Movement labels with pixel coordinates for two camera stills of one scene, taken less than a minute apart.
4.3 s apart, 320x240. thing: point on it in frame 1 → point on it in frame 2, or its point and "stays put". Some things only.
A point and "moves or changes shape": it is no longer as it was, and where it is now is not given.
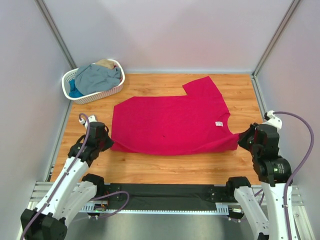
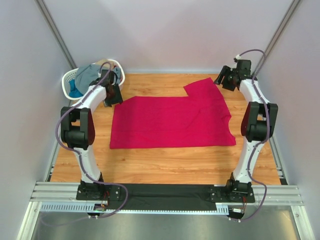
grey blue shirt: [91, 79] stays put
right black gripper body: [246, 139] → [222, 77]
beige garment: [106, 63] stays put
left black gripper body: [105, 141] → [114, 96]
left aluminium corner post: [44, 10] stays put
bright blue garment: [74, 92] stays put
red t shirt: [198, 123] moves or changes shape
